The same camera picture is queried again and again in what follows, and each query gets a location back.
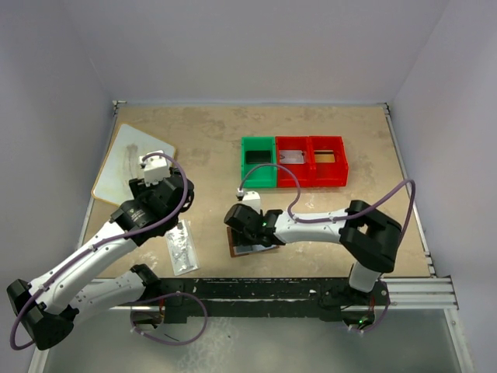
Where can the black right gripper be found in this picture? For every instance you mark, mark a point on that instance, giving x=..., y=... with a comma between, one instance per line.
x=241, y=238

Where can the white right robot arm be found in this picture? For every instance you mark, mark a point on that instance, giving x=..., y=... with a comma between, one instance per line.
x=369, y=235

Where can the green plastic bin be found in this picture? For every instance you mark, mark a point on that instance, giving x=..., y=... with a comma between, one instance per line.
x=262, y=178

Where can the metal corner bracket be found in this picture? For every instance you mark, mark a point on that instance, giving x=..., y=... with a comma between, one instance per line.
x=117, y=104

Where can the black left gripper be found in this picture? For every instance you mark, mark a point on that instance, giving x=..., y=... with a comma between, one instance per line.
x=140, y=189

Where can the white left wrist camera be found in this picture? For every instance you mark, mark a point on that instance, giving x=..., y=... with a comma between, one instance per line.
x=155, y=167

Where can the white magnetic stripe card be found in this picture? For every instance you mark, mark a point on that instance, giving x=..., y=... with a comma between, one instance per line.
x=292, y=157

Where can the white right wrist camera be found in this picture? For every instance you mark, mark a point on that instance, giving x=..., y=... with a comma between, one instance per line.
x=249, y=198

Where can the gold card in bin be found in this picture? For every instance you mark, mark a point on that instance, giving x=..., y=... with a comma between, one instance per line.
x=324, y=157

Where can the black card in bin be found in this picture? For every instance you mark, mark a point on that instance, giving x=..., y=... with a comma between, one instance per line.
x=258, y=157

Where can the white board yellow rim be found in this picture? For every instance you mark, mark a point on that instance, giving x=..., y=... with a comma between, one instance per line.
x=121, y=163

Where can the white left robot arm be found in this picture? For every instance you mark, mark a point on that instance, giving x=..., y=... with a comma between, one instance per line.
x=51, y=305

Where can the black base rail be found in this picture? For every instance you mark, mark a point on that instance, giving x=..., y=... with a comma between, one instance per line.
x=328, y=299

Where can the red bin right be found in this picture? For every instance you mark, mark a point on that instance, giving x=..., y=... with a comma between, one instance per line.
x=330, y=174

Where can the brown leather card holder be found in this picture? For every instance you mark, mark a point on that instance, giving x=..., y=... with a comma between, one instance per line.
x=252, y=248

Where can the clear plastic packet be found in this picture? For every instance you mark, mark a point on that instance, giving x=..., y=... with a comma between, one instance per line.
x=181, y=249

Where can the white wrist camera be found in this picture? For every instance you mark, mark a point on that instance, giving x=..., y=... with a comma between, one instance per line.
x=249, y=198
x=155, y=167

